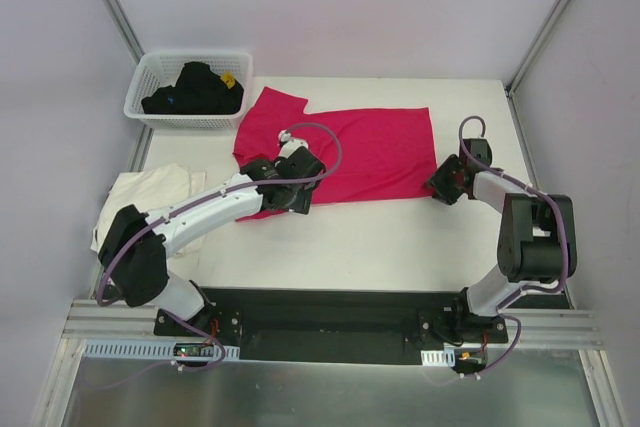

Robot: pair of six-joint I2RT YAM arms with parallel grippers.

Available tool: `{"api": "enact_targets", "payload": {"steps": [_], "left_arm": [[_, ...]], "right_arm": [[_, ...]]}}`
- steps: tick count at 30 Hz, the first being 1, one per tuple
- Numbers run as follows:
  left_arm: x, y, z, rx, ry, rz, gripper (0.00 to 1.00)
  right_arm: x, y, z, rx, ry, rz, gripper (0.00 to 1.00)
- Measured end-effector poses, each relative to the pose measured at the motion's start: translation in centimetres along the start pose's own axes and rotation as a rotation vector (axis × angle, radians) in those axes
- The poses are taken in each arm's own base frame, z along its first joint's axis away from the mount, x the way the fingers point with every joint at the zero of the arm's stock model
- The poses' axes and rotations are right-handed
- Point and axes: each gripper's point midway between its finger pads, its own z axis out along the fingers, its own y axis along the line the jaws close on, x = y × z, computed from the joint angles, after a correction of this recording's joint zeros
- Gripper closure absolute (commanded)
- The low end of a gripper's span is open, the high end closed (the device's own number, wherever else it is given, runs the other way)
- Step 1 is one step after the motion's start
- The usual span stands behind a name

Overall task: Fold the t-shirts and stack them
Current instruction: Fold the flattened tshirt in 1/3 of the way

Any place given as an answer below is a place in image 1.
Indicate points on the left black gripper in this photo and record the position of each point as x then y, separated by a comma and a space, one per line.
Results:
304, 197

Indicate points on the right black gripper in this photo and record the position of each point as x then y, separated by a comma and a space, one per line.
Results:
445, 183

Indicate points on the pink t shirt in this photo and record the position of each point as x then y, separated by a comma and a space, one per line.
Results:
388, 154

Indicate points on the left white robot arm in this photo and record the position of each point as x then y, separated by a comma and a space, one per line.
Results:
138, 245

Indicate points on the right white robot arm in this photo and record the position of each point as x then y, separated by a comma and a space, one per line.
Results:
536, 247

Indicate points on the black t shirt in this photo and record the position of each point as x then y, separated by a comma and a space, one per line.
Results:
198, 91

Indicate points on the white t shirt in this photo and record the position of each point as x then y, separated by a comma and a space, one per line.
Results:
147, 190

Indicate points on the white plastic laundry basket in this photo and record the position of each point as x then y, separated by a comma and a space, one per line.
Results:
161, 68

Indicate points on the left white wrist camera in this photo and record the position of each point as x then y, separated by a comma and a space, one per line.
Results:
289, 144

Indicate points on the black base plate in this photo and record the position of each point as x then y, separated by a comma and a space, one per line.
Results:
347, 327

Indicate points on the right white cable duct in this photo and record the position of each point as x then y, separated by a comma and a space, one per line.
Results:
438, 358

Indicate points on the white cable duct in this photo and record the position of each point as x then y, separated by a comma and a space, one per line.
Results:
438, 358
159, 350

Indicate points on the left aluminium frame post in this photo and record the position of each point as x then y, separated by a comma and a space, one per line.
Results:
125, 28

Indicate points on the aluminium frame post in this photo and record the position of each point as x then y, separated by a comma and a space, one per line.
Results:
125, 28
541, 38

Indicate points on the right aluminium frame post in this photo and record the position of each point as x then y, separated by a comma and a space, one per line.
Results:
541, 38

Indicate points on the left white cable duct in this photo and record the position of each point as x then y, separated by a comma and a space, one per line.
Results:
159, 350

